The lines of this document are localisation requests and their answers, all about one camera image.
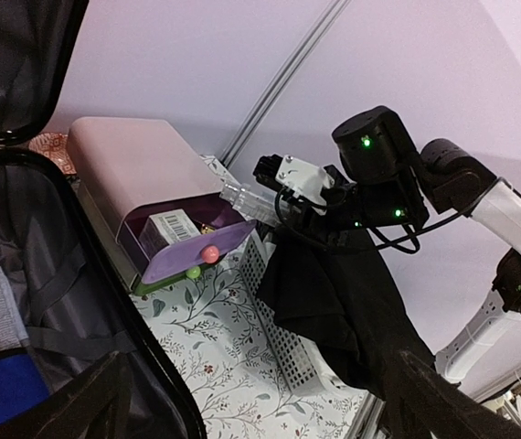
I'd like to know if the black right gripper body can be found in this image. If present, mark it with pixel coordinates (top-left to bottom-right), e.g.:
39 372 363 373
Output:
252 105 430 252

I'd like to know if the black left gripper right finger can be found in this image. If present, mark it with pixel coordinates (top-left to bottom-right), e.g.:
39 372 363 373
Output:
384 350 521 438

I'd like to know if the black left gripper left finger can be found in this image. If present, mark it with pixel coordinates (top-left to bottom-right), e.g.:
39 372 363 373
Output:
0 352 132 438

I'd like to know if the yellow Pikachu suitcase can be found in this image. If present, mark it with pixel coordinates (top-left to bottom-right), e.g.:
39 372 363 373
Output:
0 1 207 438

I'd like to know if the white plastic basket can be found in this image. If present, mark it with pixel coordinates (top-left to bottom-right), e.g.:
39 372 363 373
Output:
201 154 371 422

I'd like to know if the white barcode box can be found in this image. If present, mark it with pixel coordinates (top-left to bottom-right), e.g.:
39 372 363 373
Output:
144 209 200 244

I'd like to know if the pink purple drawer box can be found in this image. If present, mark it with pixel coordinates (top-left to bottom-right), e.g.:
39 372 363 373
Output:
67 117 255 284

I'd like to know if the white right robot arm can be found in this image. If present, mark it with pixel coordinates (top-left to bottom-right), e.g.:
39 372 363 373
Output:
253 106 521 383

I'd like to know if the blue fabric pouch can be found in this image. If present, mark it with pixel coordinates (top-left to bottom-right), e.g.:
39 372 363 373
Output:
0 348 49 424

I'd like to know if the floral table mat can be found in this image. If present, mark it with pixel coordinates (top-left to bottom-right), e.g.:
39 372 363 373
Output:
133 264 364 438

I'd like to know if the green drawer box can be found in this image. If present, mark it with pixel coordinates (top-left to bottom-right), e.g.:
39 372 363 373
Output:
132 265 203 297

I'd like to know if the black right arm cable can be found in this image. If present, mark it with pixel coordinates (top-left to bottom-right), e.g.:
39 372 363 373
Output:
274 187 467 255

